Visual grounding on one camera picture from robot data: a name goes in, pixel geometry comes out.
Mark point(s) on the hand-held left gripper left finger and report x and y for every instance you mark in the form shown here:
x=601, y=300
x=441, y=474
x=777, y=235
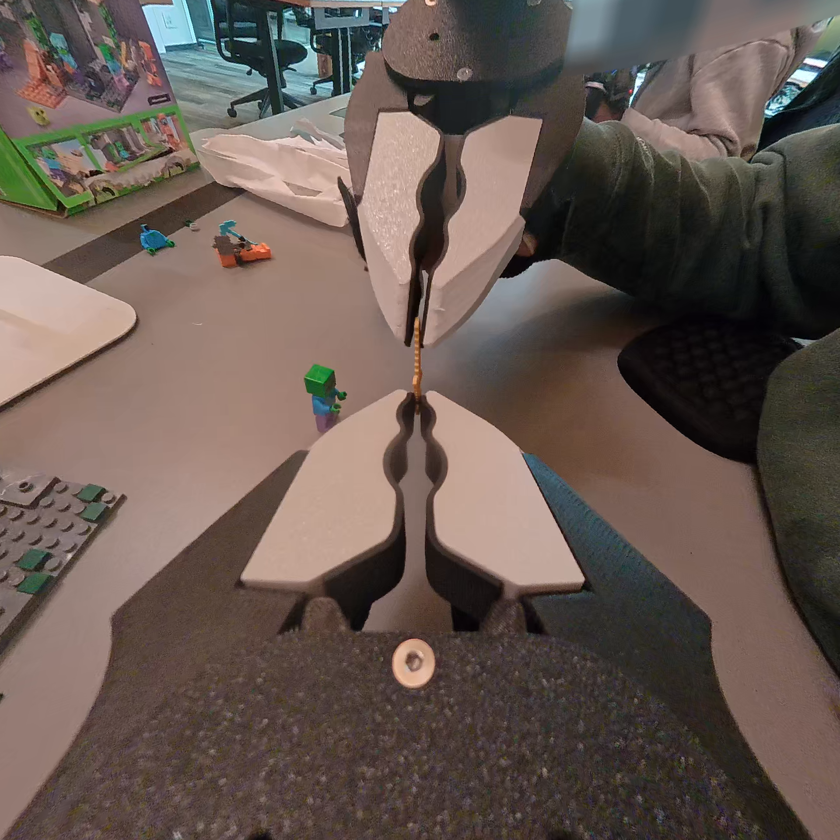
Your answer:
x=328, y=518

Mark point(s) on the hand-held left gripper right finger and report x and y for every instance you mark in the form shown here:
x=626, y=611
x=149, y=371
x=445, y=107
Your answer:
x=505, y=518

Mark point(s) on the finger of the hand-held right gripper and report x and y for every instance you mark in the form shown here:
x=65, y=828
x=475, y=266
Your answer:
x=390, y=197
x=492, y=210

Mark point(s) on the green headed toy minifigure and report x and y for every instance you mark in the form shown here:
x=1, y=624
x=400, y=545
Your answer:
x=320, y=384

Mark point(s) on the gold toy sword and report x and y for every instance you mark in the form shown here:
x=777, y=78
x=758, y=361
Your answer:
x=417, y=361

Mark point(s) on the person's right forearm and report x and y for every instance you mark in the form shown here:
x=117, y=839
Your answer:
x=689, y=216

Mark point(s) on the person's right hand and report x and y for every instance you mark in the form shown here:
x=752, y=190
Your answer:
x=527, y=246

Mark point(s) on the white crumpled paper bag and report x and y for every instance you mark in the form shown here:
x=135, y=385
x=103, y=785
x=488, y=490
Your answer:
x=275, y=170

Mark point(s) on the wooden top office table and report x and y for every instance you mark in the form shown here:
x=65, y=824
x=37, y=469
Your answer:
x=341, y=52

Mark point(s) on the small orange grey brick model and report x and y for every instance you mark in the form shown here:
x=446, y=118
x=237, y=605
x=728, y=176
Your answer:
x=246, y=253

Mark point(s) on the black office chair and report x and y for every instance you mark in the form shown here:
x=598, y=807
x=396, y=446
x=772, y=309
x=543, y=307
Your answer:
x=262, y=52

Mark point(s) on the small blue toy creature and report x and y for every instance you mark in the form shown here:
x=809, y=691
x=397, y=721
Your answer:
x=151, y=238

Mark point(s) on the grey brick building model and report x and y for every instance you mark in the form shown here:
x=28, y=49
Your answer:
x=39, y=538

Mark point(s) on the dark green hoodie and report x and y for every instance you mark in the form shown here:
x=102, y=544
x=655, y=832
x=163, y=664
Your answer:
x=807, y=492

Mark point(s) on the brick set cardboard box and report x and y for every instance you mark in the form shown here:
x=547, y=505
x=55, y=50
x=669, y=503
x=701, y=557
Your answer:
x=85, y=111

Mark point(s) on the white rounded board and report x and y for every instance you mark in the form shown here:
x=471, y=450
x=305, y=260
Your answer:
x=59, y=315

